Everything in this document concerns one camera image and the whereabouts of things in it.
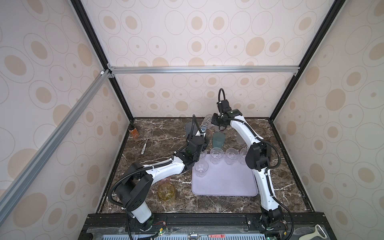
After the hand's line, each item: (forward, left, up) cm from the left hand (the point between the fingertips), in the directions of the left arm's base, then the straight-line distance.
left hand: (204, 131), depth 83 cm
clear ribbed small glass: (+19, -3, -12) cm, 22 cm away
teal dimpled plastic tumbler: (+8, -11, -18) cm, 22 cm away
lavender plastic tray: (-19, -12, -22) cm, 31 cm away
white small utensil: (+4, +40, -21) cm, 46 cm away
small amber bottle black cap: (+12, +48, -16) cm, 51 cm away
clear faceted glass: (-12, +1, -19) cm, 23 cm away
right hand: (+17, -7, -10) cm, 21 cm away
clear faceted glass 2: (-4, -9, -20) cm, 22 cm away
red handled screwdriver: (-47, -5, -19) cm, 51 cm away
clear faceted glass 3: (-5, -18, -18) cm, 26 cm away
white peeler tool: (-45, -54, -19) cm, 73 cm away
